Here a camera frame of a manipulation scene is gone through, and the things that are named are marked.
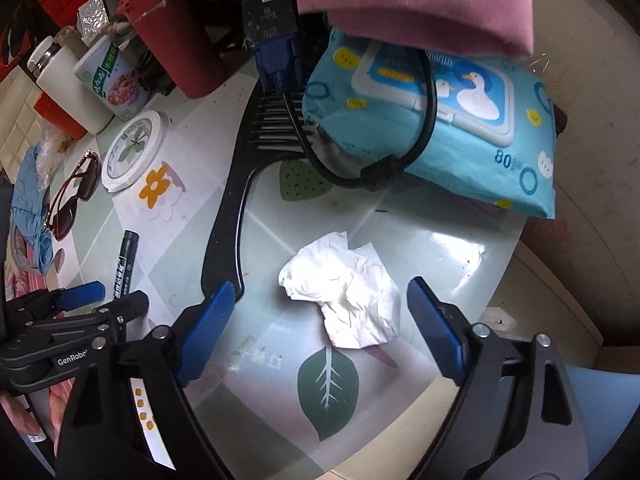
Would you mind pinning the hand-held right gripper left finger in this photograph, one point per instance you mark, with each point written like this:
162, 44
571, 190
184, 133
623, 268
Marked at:
210, 330

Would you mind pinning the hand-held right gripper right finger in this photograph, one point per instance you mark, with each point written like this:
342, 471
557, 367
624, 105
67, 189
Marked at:
435, 330

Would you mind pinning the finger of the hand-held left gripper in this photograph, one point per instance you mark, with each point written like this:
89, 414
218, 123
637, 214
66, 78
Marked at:
80, 295
125, 310

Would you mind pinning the white tissue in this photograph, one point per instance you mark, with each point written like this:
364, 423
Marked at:
345, 290

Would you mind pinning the person's left hand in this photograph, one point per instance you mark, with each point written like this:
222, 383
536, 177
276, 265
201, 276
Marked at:
35, 415

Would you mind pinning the black marker pen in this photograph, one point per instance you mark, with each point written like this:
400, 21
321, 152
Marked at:
122, 265

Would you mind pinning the pink striped bedsheet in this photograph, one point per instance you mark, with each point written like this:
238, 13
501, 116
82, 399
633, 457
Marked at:
22, 280

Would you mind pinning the black wide-tooth comb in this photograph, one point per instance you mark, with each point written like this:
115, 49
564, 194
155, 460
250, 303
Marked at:
225, 220

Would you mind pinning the blue crumpled cloth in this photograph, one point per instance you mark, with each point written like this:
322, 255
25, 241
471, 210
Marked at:
27, 195

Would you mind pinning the dark red sunglasses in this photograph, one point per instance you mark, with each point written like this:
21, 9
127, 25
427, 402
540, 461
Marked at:
82, 180

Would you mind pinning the clear plastic bag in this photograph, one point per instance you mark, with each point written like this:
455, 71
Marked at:
50, 155

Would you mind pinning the white round lid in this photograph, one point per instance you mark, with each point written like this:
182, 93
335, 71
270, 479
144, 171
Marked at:
132, 150

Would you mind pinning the red cup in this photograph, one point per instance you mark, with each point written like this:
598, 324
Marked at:
55, 115

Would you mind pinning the cream padded chair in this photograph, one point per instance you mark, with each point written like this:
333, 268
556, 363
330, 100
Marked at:
15, 125

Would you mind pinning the blue wet wipes pack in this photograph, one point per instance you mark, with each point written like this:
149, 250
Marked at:
475, 135

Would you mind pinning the white thermos bottle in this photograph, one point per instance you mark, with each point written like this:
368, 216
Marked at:
70, 95

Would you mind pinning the green and white can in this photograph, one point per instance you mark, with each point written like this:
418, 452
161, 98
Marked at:
120, 85

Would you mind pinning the dark red bottle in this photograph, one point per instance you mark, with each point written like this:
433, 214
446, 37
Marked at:
170, 35

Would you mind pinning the silver foil packet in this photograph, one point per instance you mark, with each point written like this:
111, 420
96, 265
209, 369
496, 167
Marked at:
95, 20

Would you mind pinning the pink cloth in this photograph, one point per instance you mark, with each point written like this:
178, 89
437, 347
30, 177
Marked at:
400, 0

